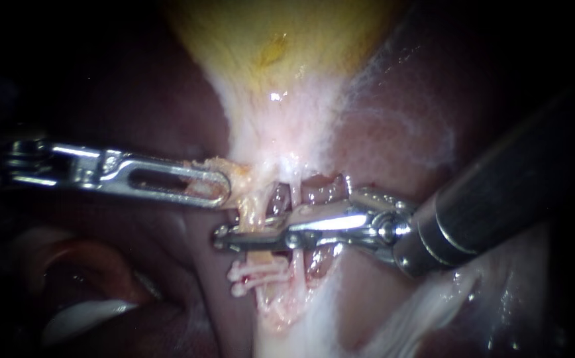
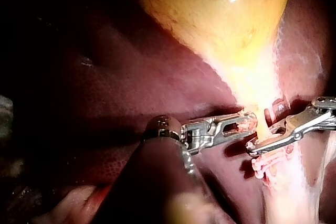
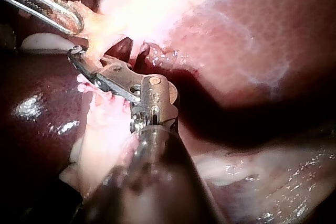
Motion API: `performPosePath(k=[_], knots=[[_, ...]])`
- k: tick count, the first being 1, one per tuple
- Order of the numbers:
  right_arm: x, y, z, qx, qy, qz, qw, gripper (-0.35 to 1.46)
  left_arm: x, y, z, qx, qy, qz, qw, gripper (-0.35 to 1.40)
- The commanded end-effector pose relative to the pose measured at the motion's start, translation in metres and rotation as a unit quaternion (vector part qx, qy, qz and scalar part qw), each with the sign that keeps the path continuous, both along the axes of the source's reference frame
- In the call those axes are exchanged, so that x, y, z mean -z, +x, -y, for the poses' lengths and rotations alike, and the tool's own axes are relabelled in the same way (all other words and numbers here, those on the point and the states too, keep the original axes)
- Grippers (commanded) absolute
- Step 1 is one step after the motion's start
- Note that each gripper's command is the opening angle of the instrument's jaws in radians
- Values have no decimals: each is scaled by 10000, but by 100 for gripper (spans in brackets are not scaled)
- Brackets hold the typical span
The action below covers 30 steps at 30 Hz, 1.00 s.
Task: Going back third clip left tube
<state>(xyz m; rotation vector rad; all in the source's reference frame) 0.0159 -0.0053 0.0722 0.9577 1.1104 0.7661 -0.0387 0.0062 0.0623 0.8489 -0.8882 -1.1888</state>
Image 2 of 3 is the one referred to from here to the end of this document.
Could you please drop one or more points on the left arm instrument jaw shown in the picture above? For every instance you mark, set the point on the left arm instrument jaw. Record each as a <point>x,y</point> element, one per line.
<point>236,117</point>
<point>245,129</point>

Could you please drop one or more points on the left arm instrument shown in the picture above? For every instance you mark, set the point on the left arm instrument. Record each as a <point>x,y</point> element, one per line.
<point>195,136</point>

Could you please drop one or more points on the right arm instrument jaw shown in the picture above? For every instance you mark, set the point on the right arm instrument jaw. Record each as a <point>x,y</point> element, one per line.
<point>275,145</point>
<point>278,110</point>

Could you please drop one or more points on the right arm instrument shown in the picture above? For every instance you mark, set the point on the right arm instrument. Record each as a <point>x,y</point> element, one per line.
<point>315,117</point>

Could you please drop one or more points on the gallbladder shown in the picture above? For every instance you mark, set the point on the gallbladder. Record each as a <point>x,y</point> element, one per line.
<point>215,19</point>

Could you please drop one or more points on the dark left arm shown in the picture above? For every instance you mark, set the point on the dark left arm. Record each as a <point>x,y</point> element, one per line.
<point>157,182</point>

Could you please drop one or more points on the white clip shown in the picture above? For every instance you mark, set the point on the white clip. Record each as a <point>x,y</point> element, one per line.
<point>260,173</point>
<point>270,160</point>

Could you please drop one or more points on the thin tube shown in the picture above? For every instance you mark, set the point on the thin tube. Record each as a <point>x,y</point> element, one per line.
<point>263,132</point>

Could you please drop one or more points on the pale fatty tissue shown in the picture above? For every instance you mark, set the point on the pale fatty tissue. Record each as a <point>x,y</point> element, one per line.
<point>316,182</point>
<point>76,203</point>

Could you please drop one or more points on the dark red liver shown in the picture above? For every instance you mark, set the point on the dark red liver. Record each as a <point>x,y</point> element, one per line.
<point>131,82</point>

